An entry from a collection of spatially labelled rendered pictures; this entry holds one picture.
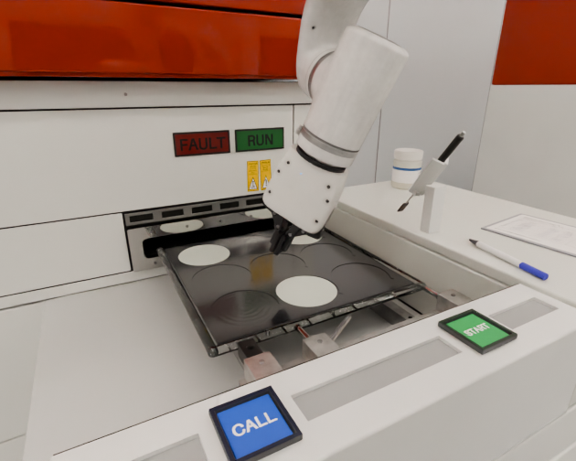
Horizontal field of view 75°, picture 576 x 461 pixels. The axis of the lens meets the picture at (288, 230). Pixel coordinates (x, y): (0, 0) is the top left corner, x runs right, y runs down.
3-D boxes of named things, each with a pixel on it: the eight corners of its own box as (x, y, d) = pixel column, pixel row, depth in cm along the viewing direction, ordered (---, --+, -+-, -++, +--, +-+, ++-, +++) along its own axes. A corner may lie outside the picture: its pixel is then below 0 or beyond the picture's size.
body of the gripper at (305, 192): (282, 134, 50) (254, 204, 56) (347, 173, 48) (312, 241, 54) (304, 130, 57) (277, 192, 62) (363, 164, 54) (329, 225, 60)
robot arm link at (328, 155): (290, 123, 49) (282, 143, 50) (348, 155, 47) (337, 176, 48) (314, 118, 56) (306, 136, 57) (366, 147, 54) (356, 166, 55)
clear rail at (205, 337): (155, 252, 78) (155, 247, 77) (163, 251, 78) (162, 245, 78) (209, 361, 47) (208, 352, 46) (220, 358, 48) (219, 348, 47)
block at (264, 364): (244, 378, 46) (243, 358, 44) (270, 369, 47) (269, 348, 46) (272, 427, 39) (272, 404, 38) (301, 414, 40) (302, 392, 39)
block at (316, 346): (302, 357, 49) (302, 337, 48) (324, 348, 51) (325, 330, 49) (336, 399, 42) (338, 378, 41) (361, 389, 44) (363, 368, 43)
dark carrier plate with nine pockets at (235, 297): (165, 251, 77) (165, 248, 77) (309, 224, 92) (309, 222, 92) (218, 347, 49) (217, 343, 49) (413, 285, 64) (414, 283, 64)
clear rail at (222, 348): (206, 355, 48) (205, 346, 48) (421, 286, 65) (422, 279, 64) (209, 361, 47) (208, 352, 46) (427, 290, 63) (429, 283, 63)
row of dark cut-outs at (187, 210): (125, 225, 76) (123, 213, 76) (311, 198, 96) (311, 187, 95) (126, 226, 76) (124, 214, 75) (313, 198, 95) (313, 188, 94)
